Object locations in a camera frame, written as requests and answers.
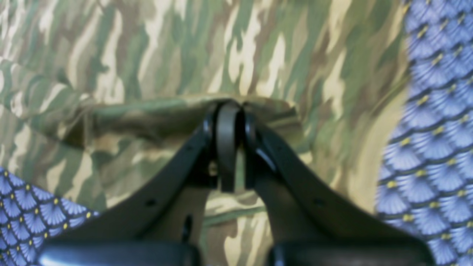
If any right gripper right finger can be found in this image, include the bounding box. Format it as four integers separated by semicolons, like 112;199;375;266
240;104;435;266

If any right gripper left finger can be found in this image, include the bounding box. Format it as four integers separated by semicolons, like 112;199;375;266
37;102;237;266

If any camouflage T-shirt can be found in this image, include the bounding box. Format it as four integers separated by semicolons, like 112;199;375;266
1;0;409;266

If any purple fan-pattern tablecloth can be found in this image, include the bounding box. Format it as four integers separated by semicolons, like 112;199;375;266
0;0;473;266

